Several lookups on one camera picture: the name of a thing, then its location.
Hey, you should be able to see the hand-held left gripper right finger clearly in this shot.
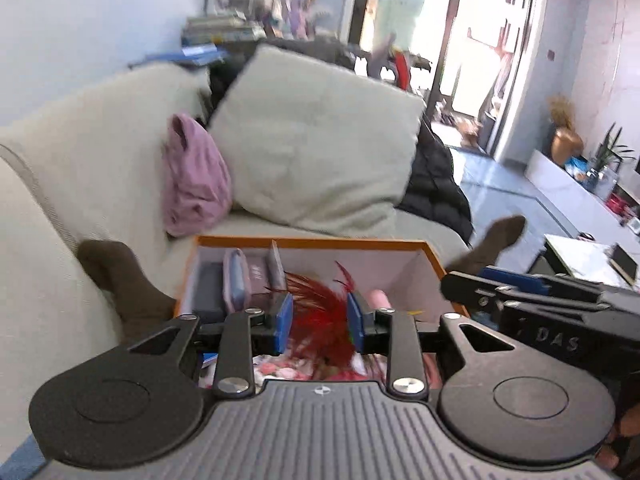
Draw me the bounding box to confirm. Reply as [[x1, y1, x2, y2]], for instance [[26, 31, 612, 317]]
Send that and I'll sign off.
[[346, 292, 516, 401]]

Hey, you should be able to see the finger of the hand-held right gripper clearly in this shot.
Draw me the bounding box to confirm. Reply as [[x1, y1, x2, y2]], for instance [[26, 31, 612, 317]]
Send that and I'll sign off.
[[480, 266, 640, 306], [440, 271, 601, 319]]

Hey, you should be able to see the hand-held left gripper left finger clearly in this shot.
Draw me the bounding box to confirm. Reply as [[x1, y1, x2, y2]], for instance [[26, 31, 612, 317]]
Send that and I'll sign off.
[[127, 292, 295, 401]]

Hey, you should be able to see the red feather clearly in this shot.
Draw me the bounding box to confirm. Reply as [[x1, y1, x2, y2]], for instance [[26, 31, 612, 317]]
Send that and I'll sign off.
[[270, 260, 358, 376]]

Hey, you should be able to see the pink tube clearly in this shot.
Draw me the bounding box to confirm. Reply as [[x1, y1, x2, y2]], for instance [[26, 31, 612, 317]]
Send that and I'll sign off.
[[367, 289, 396, 313]]

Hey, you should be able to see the orange cardboard box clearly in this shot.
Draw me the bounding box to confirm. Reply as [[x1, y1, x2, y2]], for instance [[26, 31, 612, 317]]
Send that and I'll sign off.
[[174, 235, 471, 361]]

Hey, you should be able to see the person's right hand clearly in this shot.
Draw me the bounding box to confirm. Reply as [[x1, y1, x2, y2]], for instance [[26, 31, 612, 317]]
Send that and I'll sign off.
[[600, 390, 640, 476]]

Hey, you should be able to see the pink floral item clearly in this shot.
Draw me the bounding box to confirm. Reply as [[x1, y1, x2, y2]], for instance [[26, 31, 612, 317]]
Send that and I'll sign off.
[[200, 352, 388, 386]]

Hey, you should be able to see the person's right leg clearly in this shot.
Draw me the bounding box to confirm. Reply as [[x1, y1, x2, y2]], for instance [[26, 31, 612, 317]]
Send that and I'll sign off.
[[445, 215, 527, 273]]

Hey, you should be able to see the white coffee table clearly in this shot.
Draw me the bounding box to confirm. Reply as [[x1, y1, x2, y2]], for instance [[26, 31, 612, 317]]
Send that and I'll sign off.
[[542, 232, 640, 291]]

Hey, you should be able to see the pink case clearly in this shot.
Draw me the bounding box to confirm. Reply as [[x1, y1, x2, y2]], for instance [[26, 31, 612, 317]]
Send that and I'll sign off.
[[221, 249, 252, 313]]

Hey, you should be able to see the dark grey box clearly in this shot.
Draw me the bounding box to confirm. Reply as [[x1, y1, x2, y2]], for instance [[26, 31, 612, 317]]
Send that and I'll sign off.
[[192, 262, 226, 323]]

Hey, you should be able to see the black tablet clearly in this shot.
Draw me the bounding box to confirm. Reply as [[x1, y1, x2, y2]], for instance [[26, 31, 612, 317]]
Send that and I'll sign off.
[[610, 244, 639, 283]]

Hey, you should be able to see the white TV cabinet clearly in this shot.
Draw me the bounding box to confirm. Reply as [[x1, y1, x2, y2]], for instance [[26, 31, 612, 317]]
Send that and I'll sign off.
[[525, 150, 640, 241]]

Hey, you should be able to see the black jacket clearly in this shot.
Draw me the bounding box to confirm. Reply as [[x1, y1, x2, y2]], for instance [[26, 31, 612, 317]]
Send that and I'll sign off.
[[207, 37, 475, 248]]

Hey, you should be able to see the copper vase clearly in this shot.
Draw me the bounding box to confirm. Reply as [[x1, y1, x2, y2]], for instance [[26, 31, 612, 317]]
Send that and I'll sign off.
[[550, 95, 584, 166]]

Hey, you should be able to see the potted green plant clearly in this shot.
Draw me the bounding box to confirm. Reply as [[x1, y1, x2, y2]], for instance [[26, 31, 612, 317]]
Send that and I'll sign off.
[[585, 122, 636, 196]]

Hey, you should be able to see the pink cloth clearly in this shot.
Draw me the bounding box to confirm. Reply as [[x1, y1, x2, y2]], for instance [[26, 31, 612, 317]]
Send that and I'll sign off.
[[162, 112, 233, 238]]

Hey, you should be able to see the beige cushion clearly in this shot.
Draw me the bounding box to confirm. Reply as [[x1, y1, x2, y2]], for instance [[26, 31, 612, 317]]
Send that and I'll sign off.
[[206, 44, 426, 238]]

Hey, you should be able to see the clothes drying rack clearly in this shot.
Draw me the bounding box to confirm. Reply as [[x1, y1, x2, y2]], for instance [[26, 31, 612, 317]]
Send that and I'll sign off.
[[350, 35, 432, 92]]

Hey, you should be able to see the beige sofa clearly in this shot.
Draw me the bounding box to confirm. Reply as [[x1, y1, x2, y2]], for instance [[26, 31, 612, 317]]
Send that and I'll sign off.
[[0, 62, 471, 461]]

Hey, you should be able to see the blue folder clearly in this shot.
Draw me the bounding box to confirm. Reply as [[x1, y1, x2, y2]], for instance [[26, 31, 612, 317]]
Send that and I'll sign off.
[[130, 45, 231, 68]]

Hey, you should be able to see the stack of books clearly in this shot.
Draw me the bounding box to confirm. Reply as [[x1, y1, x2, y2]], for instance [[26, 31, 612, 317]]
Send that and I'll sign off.
[[182, 12, 266, 46]]

